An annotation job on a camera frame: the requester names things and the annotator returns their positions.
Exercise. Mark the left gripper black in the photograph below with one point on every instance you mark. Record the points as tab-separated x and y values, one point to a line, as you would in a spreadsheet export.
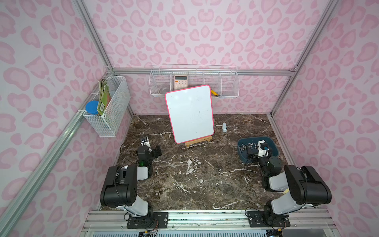
145	146

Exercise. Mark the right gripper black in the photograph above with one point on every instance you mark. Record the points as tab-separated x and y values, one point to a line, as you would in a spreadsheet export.
253	151

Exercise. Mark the teal plastic storage box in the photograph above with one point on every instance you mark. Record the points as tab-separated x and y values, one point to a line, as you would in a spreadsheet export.
271	144

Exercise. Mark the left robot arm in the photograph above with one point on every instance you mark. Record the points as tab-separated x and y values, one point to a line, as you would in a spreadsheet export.
120	186

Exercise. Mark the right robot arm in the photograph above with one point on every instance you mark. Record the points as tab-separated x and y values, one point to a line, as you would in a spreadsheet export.
302	186

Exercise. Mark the pile of wing nuts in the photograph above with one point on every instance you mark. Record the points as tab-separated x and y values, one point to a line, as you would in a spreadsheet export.
245	147

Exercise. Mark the wooden easel stand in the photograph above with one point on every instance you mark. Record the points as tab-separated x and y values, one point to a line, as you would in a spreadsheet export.
200	140

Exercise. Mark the white mesh side basket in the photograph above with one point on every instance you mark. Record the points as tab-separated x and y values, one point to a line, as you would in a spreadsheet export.
108	124

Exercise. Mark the pink framed whiteboard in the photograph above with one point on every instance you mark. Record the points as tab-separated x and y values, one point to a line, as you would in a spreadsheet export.
191	113

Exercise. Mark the metal bowl in basket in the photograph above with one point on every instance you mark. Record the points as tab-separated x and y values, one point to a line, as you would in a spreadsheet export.
164	90

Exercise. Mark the green paper packets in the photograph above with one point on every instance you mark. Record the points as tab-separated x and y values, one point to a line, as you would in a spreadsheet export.
104	96

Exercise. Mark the blue round lid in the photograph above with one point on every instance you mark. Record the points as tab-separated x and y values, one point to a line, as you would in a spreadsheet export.
92	107

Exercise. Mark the pink calculator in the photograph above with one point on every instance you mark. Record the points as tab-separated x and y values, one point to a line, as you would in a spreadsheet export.
180	82

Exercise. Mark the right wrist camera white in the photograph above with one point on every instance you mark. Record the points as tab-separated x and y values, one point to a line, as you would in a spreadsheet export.
262	146

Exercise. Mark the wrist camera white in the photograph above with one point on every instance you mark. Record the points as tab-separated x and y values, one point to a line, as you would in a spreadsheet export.
145	141
262	146

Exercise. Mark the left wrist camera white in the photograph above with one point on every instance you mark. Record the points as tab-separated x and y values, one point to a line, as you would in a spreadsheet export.
145	141

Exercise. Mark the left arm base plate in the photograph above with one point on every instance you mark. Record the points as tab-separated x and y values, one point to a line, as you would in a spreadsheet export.
151	221

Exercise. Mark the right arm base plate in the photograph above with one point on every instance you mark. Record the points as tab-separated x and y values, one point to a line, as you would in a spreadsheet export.
261	219

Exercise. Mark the white wire wall basket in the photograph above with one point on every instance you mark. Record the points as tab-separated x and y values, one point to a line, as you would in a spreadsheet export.
222	80

